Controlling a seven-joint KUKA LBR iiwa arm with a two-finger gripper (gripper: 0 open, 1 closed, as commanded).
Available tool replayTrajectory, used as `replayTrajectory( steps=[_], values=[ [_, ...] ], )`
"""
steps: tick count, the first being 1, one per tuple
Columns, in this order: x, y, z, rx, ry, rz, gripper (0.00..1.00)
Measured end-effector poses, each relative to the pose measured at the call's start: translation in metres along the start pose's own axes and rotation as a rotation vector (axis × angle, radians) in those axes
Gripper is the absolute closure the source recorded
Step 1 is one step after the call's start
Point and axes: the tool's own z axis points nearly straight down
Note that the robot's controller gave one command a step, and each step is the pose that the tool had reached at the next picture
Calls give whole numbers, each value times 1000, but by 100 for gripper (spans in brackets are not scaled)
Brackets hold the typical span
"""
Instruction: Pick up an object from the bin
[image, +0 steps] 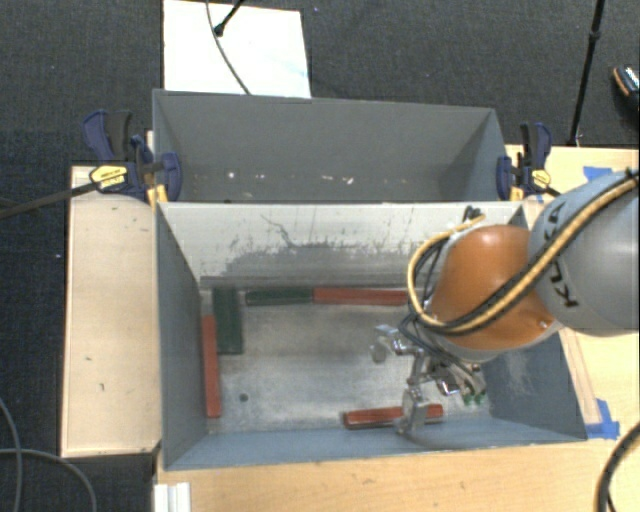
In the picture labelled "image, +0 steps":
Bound dark green flat block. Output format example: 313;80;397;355
244;289;316;307
212;288;245;356

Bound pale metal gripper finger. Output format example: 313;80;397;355
369;324;402;363
396;385;431;436

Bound red-brown flat block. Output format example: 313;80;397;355
342;403;445;430
201;314;224;420
312;286;412;307

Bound pale wood flat board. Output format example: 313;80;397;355
59;164;164;459

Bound grey metal bin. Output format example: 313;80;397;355
151;88;589;472

